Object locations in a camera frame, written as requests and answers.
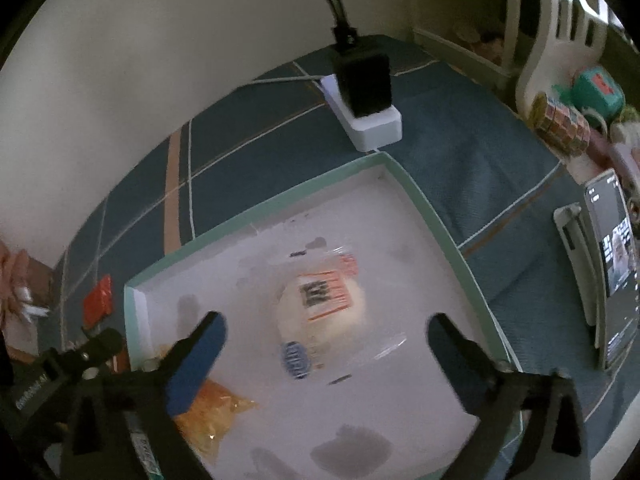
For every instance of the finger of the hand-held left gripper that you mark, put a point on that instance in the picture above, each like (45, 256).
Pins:
(100, 345)

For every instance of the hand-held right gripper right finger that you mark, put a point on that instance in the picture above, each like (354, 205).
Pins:
(452, 355)

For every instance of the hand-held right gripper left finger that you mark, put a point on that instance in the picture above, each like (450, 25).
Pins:
(192, 365)

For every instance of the red patterned snack packet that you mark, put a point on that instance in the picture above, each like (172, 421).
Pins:
(97, 300)

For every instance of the yellow snack packet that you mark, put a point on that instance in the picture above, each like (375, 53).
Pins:
(220, 410)

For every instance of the packets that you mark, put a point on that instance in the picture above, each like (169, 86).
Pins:
(400, 260)

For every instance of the clear bun packet orange label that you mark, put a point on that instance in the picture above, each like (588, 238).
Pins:
(320, 305)

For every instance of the person's left hand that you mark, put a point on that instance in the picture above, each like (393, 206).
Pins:
(12, 272)

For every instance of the white green-print snack packet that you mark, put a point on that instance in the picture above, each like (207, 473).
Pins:
(142, 447)

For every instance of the white phone stand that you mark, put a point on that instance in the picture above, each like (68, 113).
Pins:
(575, 245)

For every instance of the smartphone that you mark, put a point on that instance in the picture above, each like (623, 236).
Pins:
(612, 240)

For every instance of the blue plaid tablecloth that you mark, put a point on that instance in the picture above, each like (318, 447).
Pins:
(450, 135)

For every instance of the white power strip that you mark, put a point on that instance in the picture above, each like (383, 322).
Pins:
(375, 130)

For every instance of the multicolour puzzle cube toy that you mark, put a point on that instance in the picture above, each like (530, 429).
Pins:
(560, 122)

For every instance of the black power adapter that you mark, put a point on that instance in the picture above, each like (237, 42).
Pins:
(362, 80)

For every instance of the white chair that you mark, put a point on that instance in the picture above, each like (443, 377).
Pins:
(537, 75)

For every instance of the green toy box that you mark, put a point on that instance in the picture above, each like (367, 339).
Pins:
(597, 92)

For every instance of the white cabinet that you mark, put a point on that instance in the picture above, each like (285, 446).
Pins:
(460, 45)

